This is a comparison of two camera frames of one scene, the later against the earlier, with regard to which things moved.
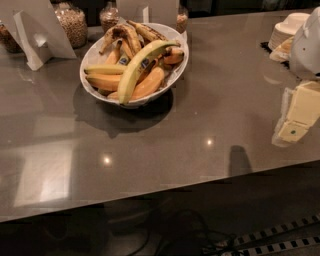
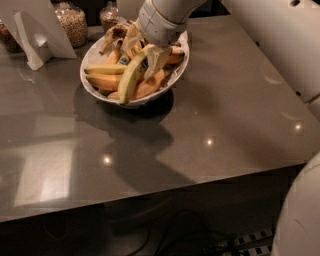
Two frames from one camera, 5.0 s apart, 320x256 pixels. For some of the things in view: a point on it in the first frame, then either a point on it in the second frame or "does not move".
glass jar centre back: [109, 16] does not move
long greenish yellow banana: [136, 64] does not move
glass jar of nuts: [74, 22] does not move
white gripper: [306, 53] → [159, 29]
